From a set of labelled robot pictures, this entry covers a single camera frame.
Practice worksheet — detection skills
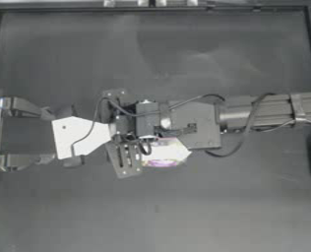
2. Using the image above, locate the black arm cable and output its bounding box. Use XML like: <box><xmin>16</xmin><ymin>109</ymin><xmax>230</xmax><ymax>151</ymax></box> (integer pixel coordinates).
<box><xmin>70</xmin><ymin>93</ymin><xmax>311</xmax><ymax>158</ymax></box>

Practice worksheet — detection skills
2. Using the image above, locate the black table frame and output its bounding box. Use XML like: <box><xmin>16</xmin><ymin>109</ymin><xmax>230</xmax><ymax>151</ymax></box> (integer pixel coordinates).
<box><xmin>0</xmin><ymin>0</ymin><xmax>311</xmax><ymax>96</ymax></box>

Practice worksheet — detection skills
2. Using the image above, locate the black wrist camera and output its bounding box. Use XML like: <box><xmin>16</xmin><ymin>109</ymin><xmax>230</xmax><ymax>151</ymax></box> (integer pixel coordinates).
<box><xmin>64</xmin><ymin>155</ymin><xmax>86</xmax><ymax>168</ymax></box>

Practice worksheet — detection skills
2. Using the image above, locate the clear bag with pink zip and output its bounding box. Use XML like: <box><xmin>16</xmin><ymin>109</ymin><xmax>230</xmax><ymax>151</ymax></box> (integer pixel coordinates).
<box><xmin>140</xmin><ymin>137</ymin><xmax>193</xmax><ymax>169</ymax></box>

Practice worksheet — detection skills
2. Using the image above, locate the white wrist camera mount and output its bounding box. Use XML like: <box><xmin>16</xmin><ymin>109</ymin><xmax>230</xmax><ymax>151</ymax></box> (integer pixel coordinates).
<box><xmin>52</xmin><ymin>116</ymin><xmax>113</xmax><ymax>160</ymax></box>

